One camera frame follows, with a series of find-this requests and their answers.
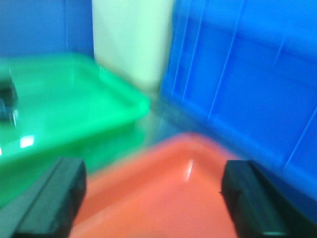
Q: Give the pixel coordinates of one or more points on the green plastic tray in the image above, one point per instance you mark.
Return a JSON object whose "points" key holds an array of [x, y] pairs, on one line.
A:
{"points": [[58, 101]]}

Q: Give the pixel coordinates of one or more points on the blue bin cart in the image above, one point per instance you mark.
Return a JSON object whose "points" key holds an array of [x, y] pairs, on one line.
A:
{"points": [[247, 69], [36, 27]]}

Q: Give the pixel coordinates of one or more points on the blue bin cart top far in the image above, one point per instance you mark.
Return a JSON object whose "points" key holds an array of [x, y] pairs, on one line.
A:
{"points": [[36, 27]]}

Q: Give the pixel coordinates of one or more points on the red plastic tray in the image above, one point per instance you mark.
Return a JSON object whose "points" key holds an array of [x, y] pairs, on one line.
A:
{"points": [[171, 190]]}

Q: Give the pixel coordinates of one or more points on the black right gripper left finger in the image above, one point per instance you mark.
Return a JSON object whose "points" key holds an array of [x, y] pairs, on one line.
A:
{"points": [[57, 205]]}

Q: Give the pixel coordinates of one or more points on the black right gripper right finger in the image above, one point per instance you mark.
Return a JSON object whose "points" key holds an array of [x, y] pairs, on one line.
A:
{"points": [[262, 205]]}

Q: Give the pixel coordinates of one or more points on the blue bin cart top near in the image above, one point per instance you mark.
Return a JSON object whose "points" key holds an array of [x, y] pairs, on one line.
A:
{"points": [[247, 69]]}

